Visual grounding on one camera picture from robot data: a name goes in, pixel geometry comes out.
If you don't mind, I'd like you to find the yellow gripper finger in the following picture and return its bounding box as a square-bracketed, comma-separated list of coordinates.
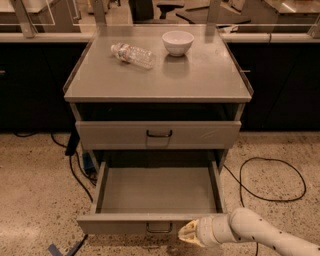
[178, 220, 199, 238]
[179, 235, 204, 247]

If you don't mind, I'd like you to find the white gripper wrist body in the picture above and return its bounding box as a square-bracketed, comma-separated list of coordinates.
[196, 214, 234, 247]

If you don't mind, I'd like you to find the grey drawer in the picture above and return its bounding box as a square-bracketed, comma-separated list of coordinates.
[75, 121, 241, 150]
[78, 162, 225, 235]

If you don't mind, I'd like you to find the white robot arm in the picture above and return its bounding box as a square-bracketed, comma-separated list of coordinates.
[178, 208, 320, 256]

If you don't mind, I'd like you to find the grey drawer cabinet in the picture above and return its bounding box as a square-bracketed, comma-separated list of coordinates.
[65, 25, 252, 165]

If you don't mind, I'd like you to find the grey top drawer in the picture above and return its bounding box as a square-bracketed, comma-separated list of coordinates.
[75, 121, 241, 150]

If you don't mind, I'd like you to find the blue power adapter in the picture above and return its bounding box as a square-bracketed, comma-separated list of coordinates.
[82, 152, 96, 175]

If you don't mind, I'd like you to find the blue tape on floor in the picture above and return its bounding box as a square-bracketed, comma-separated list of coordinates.
[48, 244, 64, 256]

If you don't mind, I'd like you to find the clear plastic water bottle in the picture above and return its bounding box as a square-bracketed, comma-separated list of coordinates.
[110, 43, 155, 69]

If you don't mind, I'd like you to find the white ceramic bowl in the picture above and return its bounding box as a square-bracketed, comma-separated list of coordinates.
[162, 31, 194, 57]

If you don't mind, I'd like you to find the black office chair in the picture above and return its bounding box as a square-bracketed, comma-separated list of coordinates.
[128, 0, 186, 24]

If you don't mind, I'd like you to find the black cable right loop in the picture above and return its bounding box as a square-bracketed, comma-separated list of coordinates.
[222, 156, 307, 256]

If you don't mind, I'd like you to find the black cable left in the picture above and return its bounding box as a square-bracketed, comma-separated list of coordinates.
[13, 131, 98, 256]

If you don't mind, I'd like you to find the white counter rail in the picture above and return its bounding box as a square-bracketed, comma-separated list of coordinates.
[0, 32, 320, 44]

